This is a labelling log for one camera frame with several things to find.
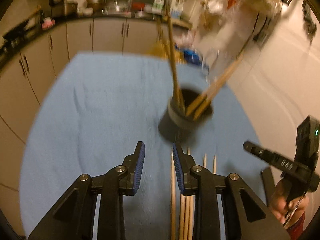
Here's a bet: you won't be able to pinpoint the wooden chopstick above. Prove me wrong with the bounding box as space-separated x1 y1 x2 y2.
178 195 185 240
203 153 207 168
183 196 190 240
185 37 254 117
187 196 194 240
166 11 185 114
170 153 176 240
213 155 217 174
192 55 245 122
156 17 186 117

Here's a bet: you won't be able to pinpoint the person's right hand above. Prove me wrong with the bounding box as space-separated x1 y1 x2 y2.
268 179 309 229

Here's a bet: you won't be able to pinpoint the black utensil holder cup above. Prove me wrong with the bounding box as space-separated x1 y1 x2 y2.
158 86 214 144

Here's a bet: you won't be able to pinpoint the blue towel table cover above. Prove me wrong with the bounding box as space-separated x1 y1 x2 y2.
18 50 267 240

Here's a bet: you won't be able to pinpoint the blue plastic bag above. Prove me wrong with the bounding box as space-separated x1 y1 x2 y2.
182 48 203 66

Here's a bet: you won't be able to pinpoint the yellow plastic bag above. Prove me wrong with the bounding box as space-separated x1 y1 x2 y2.
146 41 185 63

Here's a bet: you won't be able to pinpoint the hanging plastic bags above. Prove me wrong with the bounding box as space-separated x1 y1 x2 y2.
193 0 281 53

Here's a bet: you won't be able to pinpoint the green detergent bottle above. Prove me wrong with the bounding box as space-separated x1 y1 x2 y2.
152 0 165 14

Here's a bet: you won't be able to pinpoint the red bowl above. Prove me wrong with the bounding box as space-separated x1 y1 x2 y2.
131 2 145 11

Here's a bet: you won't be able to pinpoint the rice cooker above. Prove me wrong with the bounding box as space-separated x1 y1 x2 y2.
49 0 76 18

